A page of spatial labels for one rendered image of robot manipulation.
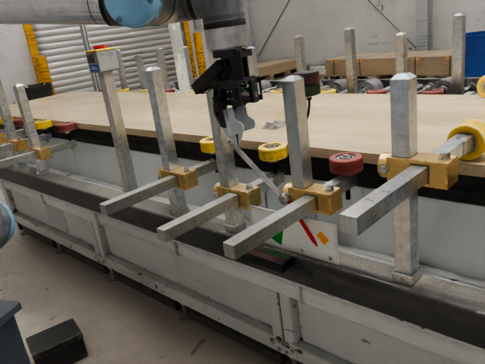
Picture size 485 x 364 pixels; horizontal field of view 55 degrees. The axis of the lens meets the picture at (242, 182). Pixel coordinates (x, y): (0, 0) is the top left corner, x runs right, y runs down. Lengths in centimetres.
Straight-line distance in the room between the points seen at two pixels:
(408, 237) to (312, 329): 78
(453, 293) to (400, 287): 10
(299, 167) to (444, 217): 36
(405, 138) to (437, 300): 32
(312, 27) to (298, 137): 925
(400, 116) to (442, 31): 789
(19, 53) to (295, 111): 811
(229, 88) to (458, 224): 61
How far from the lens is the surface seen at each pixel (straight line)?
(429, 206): 119
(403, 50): 210
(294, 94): 102
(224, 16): 100
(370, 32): 945
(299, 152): 105
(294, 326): 170
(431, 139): 130
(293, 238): 115
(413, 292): 101
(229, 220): 130
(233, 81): 100
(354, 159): 113
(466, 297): 101
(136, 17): 90
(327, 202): 104
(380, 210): 76
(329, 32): 1000
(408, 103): 89
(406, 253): 100
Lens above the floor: 125
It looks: 19 degrees down
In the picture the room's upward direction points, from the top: 8 degrees counter-clockwise
